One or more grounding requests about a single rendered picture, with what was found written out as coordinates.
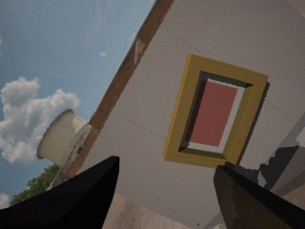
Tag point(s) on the brown wooden picture frame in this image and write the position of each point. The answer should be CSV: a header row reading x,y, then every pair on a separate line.
x,y
213,112

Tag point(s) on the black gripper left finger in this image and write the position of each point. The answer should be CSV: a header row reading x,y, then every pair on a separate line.
x,y
80,203

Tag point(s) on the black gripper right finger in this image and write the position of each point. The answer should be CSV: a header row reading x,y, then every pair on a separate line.
x,y
246,205

